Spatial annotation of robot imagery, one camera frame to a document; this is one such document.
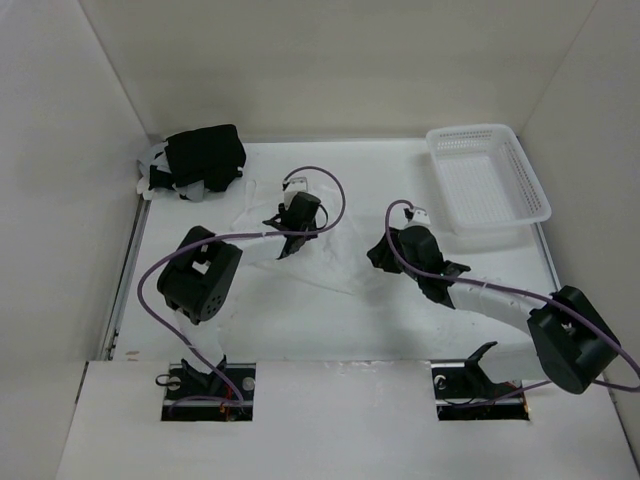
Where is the white tank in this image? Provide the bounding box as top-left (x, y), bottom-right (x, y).
top-left (136, 141), bottom-right (205, 203)
top-left (231, 179), bottom-right (382, 295)

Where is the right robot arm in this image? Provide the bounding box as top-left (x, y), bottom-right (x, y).
top-left (367, 225), bottom-right (620, 394)

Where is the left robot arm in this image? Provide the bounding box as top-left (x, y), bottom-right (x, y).
top-left (157, 192), bottom-right (324, 336)

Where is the white tank top in pile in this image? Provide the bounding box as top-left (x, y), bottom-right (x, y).
top-left (136, 141), bottom-right (205, 203)

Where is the white plastic basket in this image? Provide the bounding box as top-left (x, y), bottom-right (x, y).
top-left (426, 124), bottom-right (552, 236)

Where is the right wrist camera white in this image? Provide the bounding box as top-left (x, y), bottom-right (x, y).
top-left (404, 206), bottom-right (431, 228)

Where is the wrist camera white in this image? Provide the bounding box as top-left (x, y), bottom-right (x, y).
top-left (404, 206), bottom-right (431, 228)
top-left (282, 176), bottom-right (308, 209)

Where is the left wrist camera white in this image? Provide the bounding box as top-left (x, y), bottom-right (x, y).
top-left (282, 176), bottom-right (308, 209)

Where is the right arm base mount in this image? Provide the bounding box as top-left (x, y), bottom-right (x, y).
top-left (431, 341), bottom-right (529, 421)

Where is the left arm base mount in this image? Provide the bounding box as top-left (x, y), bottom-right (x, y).
top-left (155, 358), bottom-right (257, 423)

